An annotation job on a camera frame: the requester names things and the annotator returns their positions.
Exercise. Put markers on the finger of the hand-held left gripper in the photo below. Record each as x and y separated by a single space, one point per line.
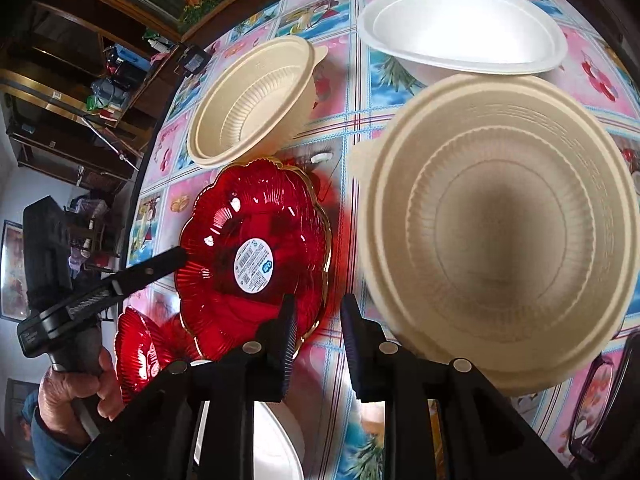
150 271

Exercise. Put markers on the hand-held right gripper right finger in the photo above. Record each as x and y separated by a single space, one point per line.
356 355

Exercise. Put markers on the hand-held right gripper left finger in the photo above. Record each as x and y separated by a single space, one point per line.
287 345

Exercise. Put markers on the large red glass plate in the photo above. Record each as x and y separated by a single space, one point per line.
215 240

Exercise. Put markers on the small red glass plate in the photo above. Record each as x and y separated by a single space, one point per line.
140 350

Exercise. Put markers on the white plate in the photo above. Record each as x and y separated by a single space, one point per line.
280 440

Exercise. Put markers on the cream plastic bowl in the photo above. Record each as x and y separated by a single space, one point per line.
495 240
250 110

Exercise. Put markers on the white foam bowl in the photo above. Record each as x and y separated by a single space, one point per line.
460 30

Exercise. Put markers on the person's left forearm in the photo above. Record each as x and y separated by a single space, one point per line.
50 447

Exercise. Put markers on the person's left hand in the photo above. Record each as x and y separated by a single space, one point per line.
65 400

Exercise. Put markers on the wooden shelf cabinet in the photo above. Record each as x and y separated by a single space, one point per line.
50 110

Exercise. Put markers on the blue water jug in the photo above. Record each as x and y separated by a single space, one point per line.
107 92

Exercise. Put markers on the small black device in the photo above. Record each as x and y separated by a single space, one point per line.
196 60

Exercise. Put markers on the wall poster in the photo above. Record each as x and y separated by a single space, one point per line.
10 270

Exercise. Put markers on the purple frame eyeglasses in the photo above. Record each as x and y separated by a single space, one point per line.
600 400

